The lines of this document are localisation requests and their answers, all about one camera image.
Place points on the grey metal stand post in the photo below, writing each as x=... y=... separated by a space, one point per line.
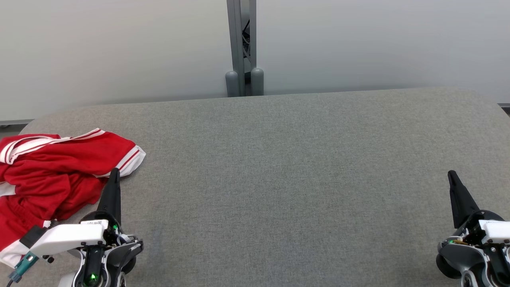
x=232 y=84

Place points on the grey metal partition post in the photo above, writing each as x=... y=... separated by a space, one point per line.
x=235 y=40

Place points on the grey cylinder post foot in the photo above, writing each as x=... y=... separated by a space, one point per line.
x=257 y=81

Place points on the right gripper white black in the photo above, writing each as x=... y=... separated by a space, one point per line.
x=470 y=255

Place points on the red shirt with white sleeves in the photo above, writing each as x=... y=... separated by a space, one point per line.
x=79 y=155

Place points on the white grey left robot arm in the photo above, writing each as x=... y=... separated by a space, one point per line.
x=67 y=281

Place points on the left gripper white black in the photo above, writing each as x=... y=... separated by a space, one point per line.
x=67 y=238

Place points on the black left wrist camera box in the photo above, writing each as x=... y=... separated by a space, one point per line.
x=34 y=236

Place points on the red shorts with white bands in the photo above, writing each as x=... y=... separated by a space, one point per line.
x=16 y=223

